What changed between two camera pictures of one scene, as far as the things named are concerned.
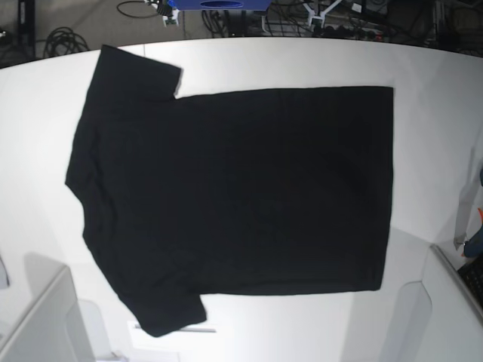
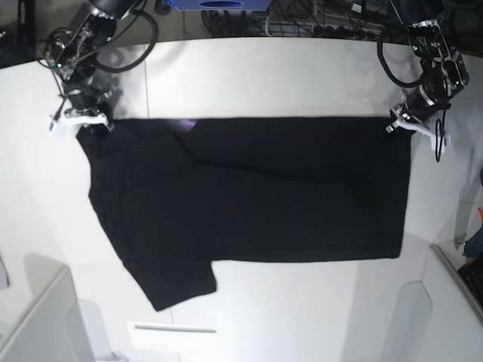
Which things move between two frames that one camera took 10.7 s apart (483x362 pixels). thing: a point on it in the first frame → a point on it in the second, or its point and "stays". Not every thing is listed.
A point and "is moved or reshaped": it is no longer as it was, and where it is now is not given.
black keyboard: x=472 y=274 stays
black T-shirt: x=284 y=191 is moved or reshaped
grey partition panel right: x=455 y=329 stays
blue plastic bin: x=220 y=5 stays
